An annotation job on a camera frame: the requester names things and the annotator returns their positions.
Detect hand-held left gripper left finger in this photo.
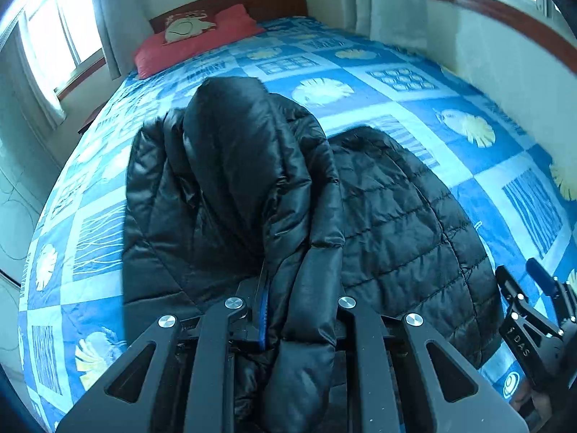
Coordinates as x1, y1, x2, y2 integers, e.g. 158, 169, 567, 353
56, 274, 272, 433

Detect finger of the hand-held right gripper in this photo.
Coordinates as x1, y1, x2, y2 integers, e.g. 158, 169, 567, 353
527, 258, 577, 322
496, 265, 531, 313

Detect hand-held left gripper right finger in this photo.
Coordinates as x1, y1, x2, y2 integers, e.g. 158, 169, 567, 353
336, 295, 530, 433

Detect black puffer jacket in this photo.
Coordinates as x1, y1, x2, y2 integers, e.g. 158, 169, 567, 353
122, 76, 503, 433

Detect person's right hand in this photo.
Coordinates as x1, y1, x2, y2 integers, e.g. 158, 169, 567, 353
511, 380, 559, 421

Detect blue patterned bedspread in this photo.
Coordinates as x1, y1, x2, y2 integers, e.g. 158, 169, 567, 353
18, 16, 577, 433

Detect white wardrobe with swirl lines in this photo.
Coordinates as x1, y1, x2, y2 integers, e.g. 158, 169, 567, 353
0, 144, 46, 289

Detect dark wooden nightstand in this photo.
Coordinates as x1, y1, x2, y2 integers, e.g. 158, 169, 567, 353
78, 103, 108, 135

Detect red pillow with cream print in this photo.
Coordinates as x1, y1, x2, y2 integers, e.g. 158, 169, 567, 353
134, 4, 267, 79

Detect white curtain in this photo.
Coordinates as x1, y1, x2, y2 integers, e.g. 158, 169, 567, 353
11, 20, 68, 131
89, 0, 158, 81
353, 0, 430, 55

